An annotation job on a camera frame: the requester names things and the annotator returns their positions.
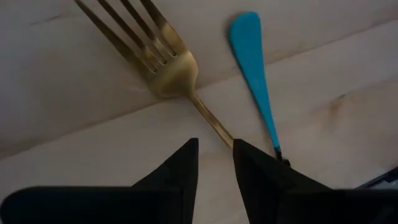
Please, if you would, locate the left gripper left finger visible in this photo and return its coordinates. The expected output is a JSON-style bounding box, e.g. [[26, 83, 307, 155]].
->
[[0, 138, 199, 224]]

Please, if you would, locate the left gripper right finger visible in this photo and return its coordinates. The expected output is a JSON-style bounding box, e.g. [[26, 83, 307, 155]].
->
[[233, 139, 398, 224]]

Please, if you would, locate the gold fork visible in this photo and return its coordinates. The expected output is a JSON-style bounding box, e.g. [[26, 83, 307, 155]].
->
[[73, 0, 234, 149]]

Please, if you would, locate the black metal table frame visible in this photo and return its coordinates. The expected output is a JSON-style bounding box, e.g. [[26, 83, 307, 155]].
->
[[356, 166, 398, 191]]

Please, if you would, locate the black utensil blue handle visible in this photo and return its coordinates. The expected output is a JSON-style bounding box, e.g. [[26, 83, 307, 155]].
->
[[228, 11, 292, 167]]

